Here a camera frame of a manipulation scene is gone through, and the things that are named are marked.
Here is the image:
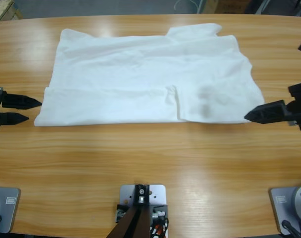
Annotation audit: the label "white T-shirt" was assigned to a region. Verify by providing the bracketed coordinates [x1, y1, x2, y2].
[34, 23, 265, 127]

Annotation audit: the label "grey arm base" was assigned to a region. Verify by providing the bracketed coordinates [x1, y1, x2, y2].
[268, 183, 301, 235]
[0, 187, 21, 234]

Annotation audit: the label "grey metal stand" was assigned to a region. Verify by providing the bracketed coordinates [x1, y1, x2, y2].
[253, 0, 272, 14]

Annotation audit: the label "light wooden pallet stack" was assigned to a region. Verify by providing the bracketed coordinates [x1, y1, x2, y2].
[0, 0, 24, 23]

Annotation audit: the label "dark brown cardboard box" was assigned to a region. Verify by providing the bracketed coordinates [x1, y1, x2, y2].
[216, 0, 247, 13]

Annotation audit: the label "light brown cardboard box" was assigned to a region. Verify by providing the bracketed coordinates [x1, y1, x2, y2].
[202, 0, 219, 13]

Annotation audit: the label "white cable loop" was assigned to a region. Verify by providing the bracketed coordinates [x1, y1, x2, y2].
[174, 0, 203, 13]

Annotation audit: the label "white mount block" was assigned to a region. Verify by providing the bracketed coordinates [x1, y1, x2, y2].
[115, 183, 170, 238]

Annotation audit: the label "dark post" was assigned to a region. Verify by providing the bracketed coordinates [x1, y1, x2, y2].
[108, 183, 151, 238]

